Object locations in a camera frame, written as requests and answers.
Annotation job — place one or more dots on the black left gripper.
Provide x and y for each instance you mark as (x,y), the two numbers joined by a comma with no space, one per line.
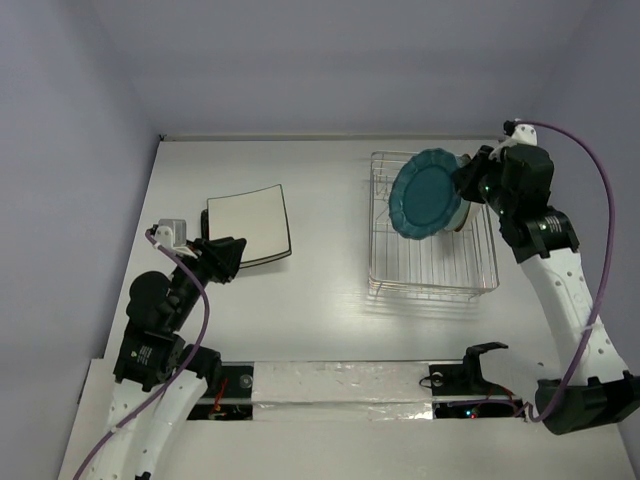
(221,256)

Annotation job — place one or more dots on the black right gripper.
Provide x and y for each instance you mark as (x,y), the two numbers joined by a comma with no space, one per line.
(480,176)

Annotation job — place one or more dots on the black floral square plate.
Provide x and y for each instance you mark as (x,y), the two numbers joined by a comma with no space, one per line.
(204,225)

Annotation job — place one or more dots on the teal scalloped plate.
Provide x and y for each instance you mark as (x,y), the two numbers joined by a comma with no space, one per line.
(423,199)

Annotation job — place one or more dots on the white petal pattern bowl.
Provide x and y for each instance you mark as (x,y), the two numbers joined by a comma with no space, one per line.
(475,209)

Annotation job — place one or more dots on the white square plate black rim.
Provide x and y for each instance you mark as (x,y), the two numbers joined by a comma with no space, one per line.
(266,227)

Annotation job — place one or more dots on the light blue flower plate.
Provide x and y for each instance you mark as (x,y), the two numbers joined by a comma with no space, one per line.
(460,216)

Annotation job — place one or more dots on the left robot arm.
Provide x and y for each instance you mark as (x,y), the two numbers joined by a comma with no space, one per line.
(158,377)

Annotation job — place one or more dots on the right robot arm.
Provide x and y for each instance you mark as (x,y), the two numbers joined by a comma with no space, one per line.
(593,386)

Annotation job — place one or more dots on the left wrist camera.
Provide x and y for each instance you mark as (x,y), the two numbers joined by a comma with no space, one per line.
(172,232)

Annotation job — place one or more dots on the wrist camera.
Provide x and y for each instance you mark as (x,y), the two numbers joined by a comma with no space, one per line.
(515,133)
(172,232)

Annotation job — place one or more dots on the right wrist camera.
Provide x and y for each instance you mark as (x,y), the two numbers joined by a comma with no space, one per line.
(515,133)

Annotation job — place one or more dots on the wire dish rack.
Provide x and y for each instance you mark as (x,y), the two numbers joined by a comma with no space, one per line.
(448,266)

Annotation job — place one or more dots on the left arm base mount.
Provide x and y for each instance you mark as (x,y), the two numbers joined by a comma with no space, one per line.
(230,399)

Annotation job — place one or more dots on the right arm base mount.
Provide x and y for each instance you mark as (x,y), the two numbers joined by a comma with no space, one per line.
(474,396)

